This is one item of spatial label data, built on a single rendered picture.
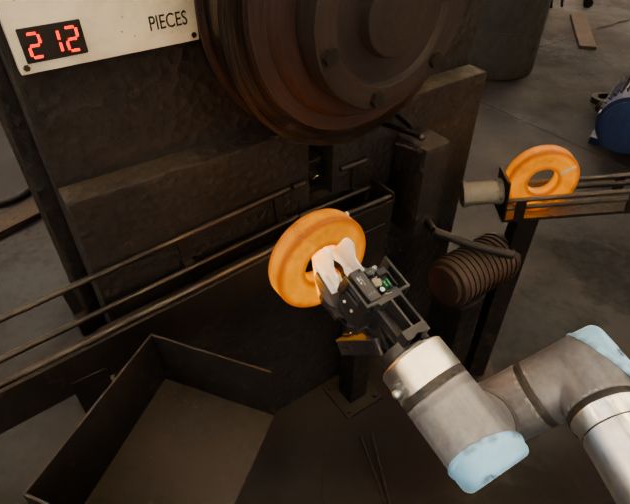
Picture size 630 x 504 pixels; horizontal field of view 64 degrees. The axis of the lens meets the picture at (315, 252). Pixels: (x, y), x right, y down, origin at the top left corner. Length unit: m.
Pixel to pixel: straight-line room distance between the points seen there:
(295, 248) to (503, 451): 0.35
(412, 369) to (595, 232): 1.88
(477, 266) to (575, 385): 0.61
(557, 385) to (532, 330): 1.19
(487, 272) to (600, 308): 0.87
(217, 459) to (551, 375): 0.48
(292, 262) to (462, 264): 0.61
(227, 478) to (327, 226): 0.39
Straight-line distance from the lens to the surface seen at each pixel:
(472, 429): 0.61
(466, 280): 1.22
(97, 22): 0.82
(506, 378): 0.73
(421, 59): 0.87
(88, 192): 0.89
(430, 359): 0.62
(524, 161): 1.20
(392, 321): 0.65
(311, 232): 0.69
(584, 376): 0.70
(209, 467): 0.82
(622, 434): 0.67
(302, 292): 0.75
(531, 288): 2.05
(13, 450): 1.72
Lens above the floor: 1.32
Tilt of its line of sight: 41 degrees down
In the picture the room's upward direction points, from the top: straight up
